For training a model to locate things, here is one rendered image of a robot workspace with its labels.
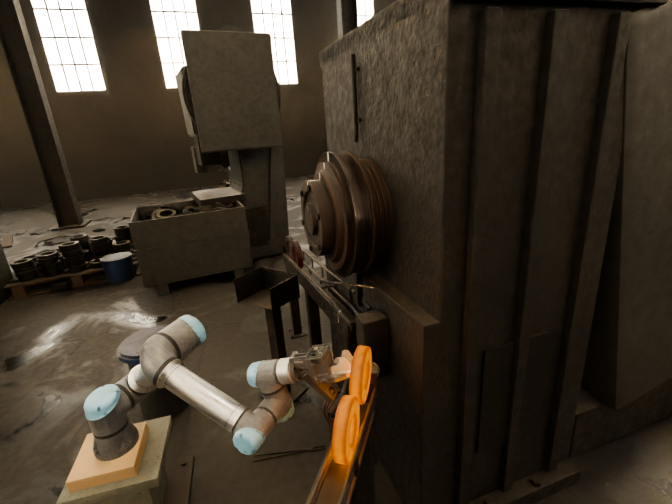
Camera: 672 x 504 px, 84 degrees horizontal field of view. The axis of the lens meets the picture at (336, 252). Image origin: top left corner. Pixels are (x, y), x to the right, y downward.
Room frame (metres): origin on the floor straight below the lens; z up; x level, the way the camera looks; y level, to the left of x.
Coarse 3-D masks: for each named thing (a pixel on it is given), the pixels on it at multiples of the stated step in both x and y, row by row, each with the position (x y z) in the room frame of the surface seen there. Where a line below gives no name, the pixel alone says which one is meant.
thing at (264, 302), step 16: (256, 272) 1.91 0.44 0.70; (272, 272) 1.90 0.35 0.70; (288, 272) 1.83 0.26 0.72; (240, 288) 1.81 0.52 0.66; (256, 288) 1.90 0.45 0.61; (272, 288) 1.65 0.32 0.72; (288, 288) 1.73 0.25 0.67; (256, 304) 1.73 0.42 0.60; (272, 304) 1.63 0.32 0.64; (272, 320) 1.74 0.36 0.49; (272, 336) 1.75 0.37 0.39; (272, 352) 1.76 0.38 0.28; (288, 384) 1.77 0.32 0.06
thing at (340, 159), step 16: (320, 160) 1.47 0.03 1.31; (336, 160) 1.29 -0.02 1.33; (352, 160) 1.30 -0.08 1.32; (352, 176) 1.23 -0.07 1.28; (352, 192) 1.18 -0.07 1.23; (352, 208) 1.17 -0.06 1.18; (368, 208) 1.19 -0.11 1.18; (352, 224) 1.18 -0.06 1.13; (368, 224) 1.18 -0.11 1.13; (352, 240) 1.19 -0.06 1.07; (368, 240) 1.18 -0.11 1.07; (352, 256) 1.19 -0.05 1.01; (368, 256) 1.20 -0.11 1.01; (336, 272) 1.37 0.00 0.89; (352, 272) 1.23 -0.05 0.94
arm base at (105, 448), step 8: (128, 424) 1.13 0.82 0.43; (120, 432) 1.09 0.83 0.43; (128, 432) 1.11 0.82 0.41; (136, 432) 1.15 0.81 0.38; (96, 440) 1.07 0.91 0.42; (104, 440) 1.06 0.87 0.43; (112, 440) 1.07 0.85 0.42; (120, 440) 1.08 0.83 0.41; (128, 440) 1.10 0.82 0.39; (136, 440) 1.12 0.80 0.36; (96, 448) 1.07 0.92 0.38; (104, 448) 1.06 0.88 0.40; (112, 448) 1.06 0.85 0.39; (120, 448) 1.07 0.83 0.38; (128, 448) 1.09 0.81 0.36; (96, 456) 1.06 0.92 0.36; (104, 456) 1.05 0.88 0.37; (112, 456) 1.05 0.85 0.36; (120, 456) 1.06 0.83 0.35
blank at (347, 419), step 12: (348, 396) 0.77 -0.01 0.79; (348, 408) 0.72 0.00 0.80; (336, 420) 0.70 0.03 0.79; (348, 420) 0.70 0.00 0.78; (336, 432) 0.68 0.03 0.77; (348, 432) 0.69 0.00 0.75; (336, 444) 0.67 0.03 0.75; (348, 444) 0.69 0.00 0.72; (336, 456) 0.67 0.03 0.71; (348, 456) 0.68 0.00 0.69
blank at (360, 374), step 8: (360, 352) 0.87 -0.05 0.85; (368, 352) 0.89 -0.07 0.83; (352, 360) 0.85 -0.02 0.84; (360, 360) 0.84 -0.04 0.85; (368, 360) 0.89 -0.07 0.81; (352, 368) 0.83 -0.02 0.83; (360, 368) 0.82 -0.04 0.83; (368, 368) 0.91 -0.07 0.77; (352, 376) 0.82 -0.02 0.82; (360, 376) 0.81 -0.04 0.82; (368, 376) 0.90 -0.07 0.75; (352, 384) 0.81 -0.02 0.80; (360, 384) 0.80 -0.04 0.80; (368, 384) 0.89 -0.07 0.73; (352, 392) 0.80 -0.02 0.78; (360, 392) 0.80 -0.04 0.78; (360, 400) 0.80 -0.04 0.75
